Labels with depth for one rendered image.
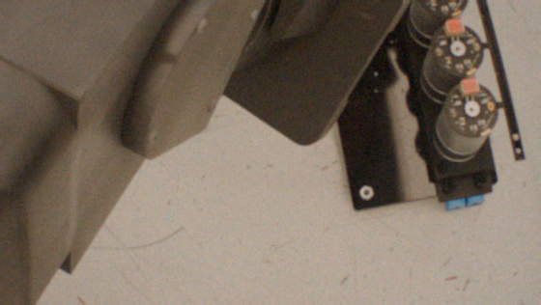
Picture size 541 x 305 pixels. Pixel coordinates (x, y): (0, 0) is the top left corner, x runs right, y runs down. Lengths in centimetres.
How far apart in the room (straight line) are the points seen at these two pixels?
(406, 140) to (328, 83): 18
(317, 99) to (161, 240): 19
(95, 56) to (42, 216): 3
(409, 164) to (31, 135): 38
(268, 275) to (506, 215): 12
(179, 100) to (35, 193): 5
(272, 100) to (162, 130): 16
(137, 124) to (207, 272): 33
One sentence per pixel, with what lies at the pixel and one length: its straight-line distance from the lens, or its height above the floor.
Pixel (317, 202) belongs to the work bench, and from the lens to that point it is 54.
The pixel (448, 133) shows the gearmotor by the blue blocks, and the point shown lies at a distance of 50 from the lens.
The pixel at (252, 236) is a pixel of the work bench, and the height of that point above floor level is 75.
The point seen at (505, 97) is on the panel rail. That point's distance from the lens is 50.
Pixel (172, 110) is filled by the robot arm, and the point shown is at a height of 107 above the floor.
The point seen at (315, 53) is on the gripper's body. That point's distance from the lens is 37.
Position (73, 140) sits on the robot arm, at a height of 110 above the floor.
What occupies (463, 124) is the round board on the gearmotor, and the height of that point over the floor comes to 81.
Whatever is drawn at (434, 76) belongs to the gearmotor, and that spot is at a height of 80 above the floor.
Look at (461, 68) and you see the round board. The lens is 50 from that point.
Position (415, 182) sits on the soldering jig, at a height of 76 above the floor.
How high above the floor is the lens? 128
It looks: 75 degrees down
